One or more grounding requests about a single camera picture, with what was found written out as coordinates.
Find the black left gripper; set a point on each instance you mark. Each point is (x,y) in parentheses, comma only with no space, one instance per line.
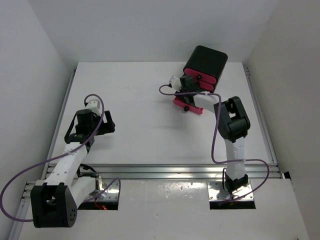
(107,127)

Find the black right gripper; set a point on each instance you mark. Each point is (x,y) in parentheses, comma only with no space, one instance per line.
(182,97)

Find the pink bottom drawer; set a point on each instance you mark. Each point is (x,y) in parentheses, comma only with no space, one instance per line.
(187,107)

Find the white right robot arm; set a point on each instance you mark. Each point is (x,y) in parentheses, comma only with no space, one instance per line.
(232,125)

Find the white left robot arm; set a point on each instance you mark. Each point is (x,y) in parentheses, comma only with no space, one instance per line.
(55,203)

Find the black drawer cabinet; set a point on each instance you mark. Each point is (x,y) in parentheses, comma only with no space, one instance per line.
(208,61)

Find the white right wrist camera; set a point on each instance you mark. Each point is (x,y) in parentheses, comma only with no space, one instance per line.
(175,83)

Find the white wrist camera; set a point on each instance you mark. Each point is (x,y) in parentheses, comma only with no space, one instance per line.
(175,83)
(95,106)

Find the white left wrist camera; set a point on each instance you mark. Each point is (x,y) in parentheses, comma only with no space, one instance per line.
(95,106)

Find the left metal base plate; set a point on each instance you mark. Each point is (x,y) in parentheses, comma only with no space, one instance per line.
(105,192)

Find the metal base plate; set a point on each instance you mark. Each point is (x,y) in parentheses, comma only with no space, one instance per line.
(216,193)
(105,192)

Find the aluminium rail frame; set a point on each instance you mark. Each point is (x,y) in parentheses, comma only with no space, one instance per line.
(162,156)

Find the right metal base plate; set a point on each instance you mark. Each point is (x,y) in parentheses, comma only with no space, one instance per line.
(216,193)

